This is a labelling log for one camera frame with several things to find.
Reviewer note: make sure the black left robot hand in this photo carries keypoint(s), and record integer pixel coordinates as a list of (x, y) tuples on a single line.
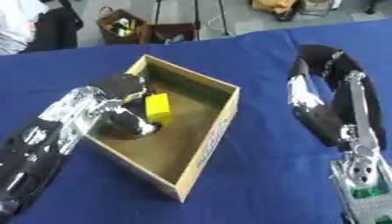
[(122, 87)]

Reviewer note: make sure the person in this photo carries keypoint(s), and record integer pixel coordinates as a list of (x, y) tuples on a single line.
[(30, 23)]

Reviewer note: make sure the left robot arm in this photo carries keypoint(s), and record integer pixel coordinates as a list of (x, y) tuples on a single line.
[(35, 140)]

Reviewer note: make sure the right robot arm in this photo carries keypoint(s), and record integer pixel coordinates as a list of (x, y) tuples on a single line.
[(363, 186)]

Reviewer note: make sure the black tripod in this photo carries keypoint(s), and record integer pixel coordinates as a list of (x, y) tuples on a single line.
[(196, 17)]

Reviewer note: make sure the yellow bag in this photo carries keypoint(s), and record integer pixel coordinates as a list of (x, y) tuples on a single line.
[(274, 5)]

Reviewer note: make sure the yellow rectangular block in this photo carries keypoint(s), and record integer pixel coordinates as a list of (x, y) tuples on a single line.
[(158, 108)]

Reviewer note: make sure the tan cardboard box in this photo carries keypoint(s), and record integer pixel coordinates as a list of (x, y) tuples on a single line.
[(184, 122)]

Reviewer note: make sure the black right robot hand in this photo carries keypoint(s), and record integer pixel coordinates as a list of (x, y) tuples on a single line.
[(326, 116)]

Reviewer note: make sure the dark brown box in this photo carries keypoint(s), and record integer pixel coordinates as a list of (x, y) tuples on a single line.
[(172, 33)]

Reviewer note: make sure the brown open bag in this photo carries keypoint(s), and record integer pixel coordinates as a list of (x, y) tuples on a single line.
[(120, 28)]

